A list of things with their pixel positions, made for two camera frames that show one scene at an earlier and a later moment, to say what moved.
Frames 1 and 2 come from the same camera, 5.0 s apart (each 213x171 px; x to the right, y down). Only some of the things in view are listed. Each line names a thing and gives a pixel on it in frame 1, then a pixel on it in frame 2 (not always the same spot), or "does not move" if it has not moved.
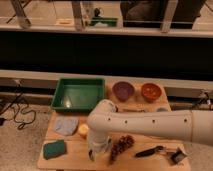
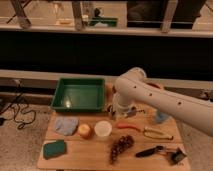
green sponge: [53, 149] does not move
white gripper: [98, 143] → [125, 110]
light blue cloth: [66, 125] does not move
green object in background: [109, 21] does not move
